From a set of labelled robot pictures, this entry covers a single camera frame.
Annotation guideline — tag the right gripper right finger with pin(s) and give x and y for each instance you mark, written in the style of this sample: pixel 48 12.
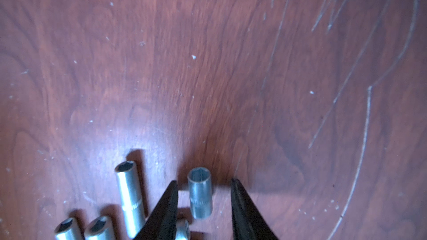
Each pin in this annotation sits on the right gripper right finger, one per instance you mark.
pixel 247 221

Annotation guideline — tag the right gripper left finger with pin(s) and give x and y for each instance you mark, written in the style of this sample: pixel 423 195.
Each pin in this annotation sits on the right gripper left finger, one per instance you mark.
pixel 161 224

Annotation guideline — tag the short silver socket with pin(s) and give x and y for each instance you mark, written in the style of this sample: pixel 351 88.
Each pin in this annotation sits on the short silver socket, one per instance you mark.
pixel 200 192
pixel 182 230

